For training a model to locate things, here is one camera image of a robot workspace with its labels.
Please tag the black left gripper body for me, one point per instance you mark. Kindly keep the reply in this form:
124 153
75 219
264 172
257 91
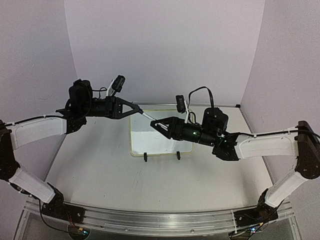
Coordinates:
108 110

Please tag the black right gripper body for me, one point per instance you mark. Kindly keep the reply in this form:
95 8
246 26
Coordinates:
175 128

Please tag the white marker pen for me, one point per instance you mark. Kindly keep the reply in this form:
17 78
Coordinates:
148 117

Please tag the yellow framed small whiteboard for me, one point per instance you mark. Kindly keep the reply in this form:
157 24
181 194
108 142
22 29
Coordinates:
146 140

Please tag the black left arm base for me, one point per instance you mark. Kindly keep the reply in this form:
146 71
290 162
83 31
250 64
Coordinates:
56 208

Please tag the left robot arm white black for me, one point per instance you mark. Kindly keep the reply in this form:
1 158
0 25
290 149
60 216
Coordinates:
80 105

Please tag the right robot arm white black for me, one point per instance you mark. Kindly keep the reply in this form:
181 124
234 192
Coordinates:
300 142

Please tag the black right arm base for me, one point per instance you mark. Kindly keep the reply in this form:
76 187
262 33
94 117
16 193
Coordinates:
256 215

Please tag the black right whiteboard foot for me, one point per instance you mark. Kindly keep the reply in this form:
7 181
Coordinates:
178 154

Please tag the black whiteboard foot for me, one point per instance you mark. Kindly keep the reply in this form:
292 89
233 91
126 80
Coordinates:
145 157
178 154

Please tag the black left whiteboard foot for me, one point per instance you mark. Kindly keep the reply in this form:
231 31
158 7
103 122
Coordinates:
145 157

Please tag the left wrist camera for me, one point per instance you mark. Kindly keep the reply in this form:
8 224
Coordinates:
115 86

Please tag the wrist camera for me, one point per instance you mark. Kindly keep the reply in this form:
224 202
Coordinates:
180 104
115 86

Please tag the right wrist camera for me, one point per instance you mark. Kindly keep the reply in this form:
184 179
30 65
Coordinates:
180 104

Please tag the aluminium front rail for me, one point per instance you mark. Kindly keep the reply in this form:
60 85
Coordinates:
102 223

